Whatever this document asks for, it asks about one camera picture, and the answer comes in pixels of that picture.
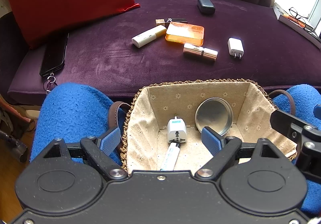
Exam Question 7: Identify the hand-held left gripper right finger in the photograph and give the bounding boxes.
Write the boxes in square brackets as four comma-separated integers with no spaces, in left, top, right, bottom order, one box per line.
[195,126,278,180]

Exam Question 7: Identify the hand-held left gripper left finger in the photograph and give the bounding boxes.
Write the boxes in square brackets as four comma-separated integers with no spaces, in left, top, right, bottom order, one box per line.
[43,125,128,180]

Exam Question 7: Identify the round metal tin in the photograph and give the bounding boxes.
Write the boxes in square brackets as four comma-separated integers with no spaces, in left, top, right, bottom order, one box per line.
[195,97,234,137]

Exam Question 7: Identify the white travel adapter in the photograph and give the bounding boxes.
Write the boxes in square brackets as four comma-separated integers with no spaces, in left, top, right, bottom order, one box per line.
[167,114,186,144]

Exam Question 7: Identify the white green lighter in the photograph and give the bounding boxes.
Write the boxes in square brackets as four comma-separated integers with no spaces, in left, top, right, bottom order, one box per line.
[160,142,181,171]

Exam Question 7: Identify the woven basket with fabric lining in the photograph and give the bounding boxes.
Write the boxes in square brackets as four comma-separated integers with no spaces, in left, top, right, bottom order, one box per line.
[108,79,301,172]

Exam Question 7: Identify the rose gold lipstick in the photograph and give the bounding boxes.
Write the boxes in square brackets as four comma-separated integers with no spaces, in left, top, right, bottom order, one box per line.
[183,43,218,62]

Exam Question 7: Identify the white USB wall charger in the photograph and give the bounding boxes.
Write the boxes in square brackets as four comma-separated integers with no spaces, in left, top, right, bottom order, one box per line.
[227,37,244,60]

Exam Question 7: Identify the orange plastic box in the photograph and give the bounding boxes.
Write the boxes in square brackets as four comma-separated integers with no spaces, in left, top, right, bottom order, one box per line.
[165,22,205,46]

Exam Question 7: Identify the white and cream tube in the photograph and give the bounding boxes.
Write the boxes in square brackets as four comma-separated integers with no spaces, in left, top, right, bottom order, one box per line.
[132,25,167,48]

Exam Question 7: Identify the purple velvet sofa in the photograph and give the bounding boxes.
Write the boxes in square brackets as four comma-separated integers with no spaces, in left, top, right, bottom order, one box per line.
[0,0,321,106]

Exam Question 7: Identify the grey vacuum cleaner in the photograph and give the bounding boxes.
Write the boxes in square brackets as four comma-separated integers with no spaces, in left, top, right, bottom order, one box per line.
[0,129,28,163]

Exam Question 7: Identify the orange pen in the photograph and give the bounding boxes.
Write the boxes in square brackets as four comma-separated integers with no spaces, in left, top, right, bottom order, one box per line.
[283,13,306,26]

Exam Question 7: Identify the black smartphone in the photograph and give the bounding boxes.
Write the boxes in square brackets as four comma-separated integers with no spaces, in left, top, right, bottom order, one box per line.
[39,32,69,77]

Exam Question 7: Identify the black eyeglasses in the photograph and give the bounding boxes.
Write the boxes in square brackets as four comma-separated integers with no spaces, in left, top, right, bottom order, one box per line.
[288,7,314,29]

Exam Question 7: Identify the white book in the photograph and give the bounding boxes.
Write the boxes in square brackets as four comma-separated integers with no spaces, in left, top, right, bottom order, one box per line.
[273,2,321,39]

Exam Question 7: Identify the small black hard case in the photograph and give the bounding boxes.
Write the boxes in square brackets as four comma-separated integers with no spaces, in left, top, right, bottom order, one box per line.
[197,0,216,15]

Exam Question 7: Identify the purple key ring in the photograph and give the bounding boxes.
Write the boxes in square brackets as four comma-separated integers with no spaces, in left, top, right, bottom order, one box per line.
[43,75,58,95]

